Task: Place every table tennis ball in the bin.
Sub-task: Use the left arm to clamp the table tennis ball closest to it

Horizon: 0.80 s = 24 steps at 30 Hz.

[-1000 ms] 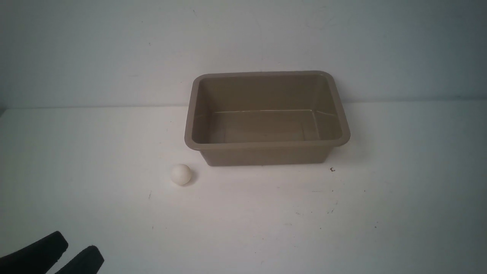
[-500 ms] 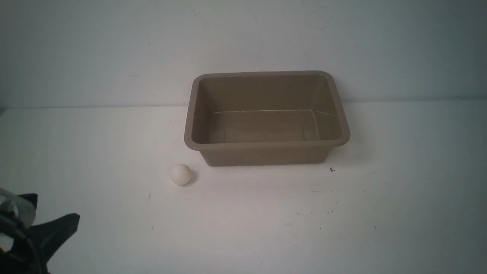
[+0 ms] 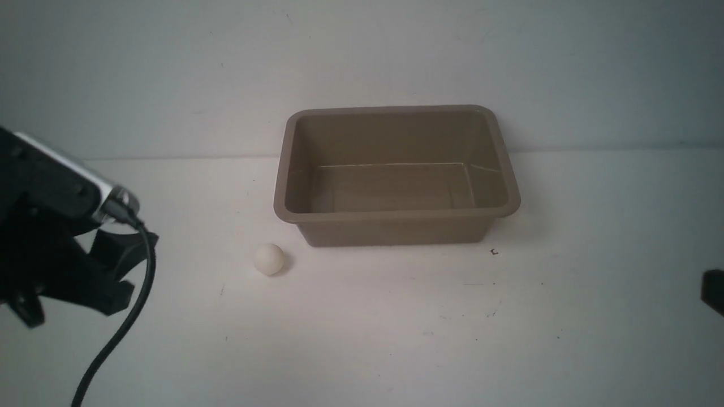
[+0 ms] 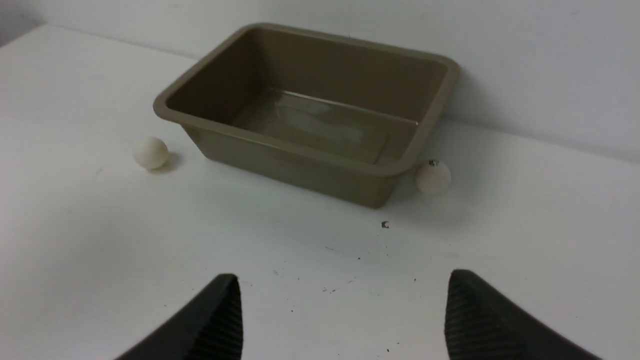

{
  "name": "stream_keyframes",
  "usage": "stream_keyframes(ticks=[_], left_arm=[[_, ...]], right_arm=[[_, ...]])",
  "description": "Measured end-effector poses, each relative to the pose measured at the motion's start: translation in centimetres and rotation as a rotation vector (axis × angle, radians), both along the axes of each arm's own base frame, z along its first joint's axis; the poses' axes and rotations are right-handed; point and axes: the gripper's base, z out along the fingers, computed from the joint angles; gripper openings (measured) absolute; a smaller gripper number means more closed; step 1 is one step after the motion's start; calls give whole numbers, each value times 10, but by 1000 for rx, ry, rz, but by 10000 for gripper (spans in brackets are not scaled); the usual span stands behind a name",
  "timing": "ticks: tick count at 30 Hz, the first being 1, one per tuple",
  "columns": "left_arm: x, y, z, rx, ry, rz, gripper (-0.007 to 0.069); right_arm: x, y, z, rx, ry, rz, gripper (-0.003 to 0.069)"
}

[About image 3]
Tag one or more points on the brown plastic bin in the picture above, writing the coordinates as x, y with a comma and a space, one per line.
396, 175

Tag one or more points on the white table-tennis ball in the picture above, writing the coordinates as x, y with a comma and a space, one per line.
269, 259

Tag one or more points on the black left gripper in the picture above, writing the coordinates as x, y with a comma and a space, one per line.
44, 207

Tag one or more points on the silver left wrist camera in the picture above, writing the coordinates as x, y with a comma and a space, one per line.
108, 189

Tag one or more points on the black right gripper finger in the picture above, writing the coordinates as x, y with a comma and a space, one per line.
712, 290

